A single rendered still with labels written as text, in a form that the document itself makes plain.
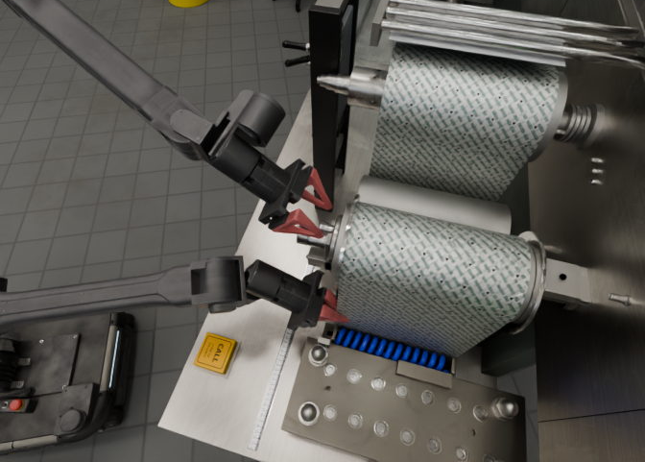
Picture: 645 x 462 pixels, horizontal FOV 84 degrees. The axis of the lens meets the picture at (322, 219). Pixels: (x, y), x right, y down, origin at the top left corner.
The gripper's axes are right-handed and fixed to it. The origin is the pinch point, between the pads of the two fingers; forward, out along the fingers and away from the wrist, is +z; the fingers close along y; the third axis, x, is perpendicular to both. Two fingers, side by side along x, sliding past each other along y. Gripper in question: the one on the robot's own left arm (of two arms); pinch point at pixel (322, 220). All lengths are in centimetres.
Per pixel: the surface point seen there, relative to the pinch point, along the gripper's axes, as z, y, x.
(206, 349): 3.9, 19.1, -36.9
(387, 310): 14.0, 10.2, 4.2
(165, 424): 4, 34, -41
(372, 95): -5.0, -17.7, 11.7
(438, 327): 21.2, 10.2, 8.5
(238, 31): -32, -243, -179
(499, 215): 21.0, -8.0, 18.5
